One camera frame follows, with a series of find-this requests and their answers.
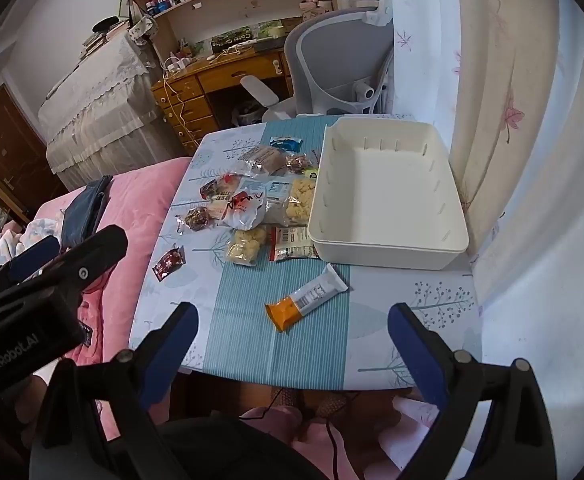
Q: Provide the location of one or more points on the pink blanket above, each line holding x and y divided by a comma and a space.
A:
137, 190

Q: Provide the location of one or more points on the small clear yellow puffs packet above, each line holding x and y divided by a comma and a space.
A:
247, 246

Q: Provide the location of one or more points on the white floral blanket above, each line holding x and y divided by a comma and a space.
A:
22, 240

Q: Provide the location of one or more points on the large clear yellow puffs packet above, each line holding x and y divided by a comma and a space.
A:
302, 200

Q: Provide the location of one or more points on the clear brown biscuit packet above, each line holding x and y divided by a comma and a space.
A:
262, 157

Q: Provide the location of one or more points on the white red-edged cracker packet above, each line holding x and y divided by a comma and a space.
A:
292, 242

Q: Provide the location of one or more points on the floral pouch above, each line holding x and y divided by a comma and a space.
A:
142, 30

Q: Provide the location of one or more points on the white red-trimmed snack packet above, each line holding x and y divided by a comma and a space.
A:
214, 208

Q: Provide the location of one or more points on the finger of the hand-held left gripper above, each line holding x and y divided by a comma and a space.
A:
97, 256
34, 256

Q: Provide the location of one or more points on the orange and white bar packet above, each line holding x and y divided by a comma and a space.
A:
304, 297

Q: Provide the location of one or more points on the clear packet with white label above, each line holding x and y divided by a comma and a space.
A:
276, 195

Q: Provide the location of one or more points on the green printed box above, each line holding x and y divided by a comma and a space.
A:
232, 41
274, 28

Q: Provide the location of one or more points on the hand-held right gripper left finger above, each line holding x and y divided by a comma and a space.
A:
172, 347

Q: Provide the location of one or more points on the clear brown nut ball packet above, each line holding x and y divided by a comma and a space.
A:
297, 162
197, 218

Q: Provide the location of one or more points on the grey office chair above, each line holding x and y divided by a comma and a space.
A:
342, 55

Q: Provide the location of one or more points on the wooden door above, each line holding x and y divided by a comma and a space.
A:
7, 145

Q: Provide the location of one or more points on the red and white snack packet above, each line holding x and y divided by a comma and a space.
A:
219, 186

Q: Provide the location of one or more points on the teal leaf-print tablecloth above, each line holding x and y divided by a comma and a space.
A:
282, 355

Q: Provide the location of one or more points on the wooden desk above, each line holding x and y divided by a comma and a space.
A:
222, 77

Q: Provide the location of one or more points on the blue snack packet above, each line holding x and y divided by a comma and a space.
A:
284, 143

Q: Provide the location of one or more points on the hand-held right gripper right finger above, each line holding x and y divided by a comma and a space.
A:
417, 355

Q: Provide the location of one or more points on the wooden bookshelf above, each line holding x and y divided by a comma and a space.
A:
212, 7

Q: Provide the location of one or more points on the stack of books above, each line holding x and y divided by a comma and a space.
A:
94, 42

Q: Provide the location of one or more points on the white red-print bread packet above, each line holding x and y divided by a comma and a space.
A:
243, 208

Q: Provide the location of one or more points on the dark blue bag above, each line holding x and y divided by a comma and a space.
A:
82, 210

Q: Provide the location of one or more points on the white plastic bin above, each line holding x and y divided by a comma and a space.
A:
387, 185

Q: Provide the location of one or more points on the white lace cover cloth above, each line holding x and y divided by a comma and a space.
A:
97, 105

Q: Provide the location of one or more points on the small dark red packet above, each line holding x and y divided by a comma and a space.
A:
168, 262

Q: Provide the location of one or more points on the green snack packet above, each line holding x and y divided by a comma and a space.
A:
312, 173

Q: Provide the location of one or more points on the pink floral cloth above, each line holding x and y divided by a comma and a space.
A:
402, 440

